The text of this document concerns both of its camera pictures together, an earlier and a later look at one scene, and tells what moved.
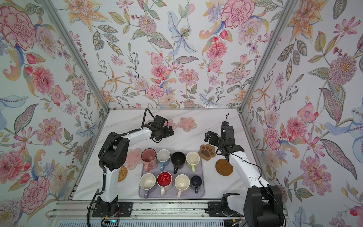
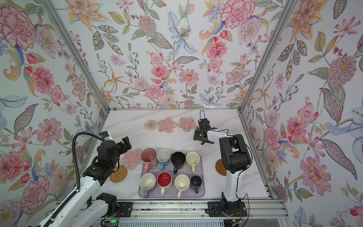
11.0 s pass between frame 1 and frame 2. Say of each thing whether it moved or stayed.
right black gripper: moved
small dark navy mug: stayed
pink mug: stayed
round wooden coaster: stayed
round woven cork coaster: stayed
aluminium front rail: stayed
